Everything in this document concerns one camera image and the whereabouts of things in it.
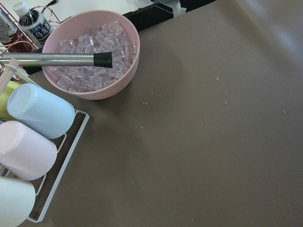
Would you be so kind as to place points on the white wire cup rack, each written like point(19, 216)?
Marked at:
point(46, 185)

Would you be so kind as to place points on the tea bottle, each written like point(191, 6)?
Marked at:
point(33, 23)

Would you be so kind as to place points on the pink plastic cup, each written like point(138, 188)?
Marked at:
point(24, 152)

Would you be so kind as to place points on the yellow plastic cup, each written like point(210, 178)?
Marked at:
point(12, 85)

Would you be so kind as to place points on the steel muddler black tip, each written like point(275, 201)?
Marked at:
point(33, 59)

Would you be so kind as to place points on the blue plastic cup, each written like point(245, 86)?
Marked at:
point(40, 110)

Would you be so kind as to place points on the white plastic cup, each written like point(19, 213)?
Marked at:
point(17, 198)

